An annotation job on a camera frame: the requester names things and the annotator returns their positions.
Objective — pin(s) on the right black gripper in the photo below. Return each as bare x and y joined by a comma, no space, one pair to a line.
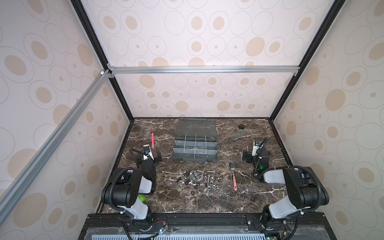
252,156

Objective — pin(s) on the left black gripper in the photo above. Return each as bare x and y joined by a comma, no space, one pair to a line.
146,159

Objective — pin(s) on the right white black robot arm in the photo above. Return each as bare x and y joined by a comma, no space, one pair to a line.
305,191

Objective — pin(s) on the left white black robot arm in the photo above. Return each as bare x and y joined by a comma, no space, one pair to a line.
124,187

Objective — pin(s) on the pile of dark wing nuts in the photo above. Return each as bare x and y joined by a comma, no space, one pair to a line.
196,178

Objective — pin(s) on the cluster of silver hex nuts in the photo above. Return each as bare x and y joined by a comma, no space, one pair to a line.
212,180

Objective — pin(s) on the pink marker pen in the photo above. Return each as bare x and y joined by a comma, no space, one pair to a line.
152,140

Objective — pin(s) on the small black-lidded glass jar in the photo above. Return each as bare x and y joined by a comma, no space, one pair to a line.
240,131

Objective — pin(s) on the green plastic packet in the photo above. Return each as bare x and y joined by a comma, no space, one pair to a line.
142,198

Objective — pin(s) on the grey compartment organizer box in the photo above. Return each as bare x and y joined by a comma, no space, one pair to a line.
196,141

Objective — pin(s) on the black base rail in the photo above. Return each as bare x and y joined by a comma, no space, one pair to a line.
310,226

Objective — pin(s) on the horizontal aluminium frame bar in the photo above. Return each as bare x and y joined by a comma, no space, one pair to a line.
205,69

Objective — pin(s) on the left diagonal aluminium frame bar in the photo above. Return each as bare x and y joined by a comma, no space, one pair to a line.
24,180

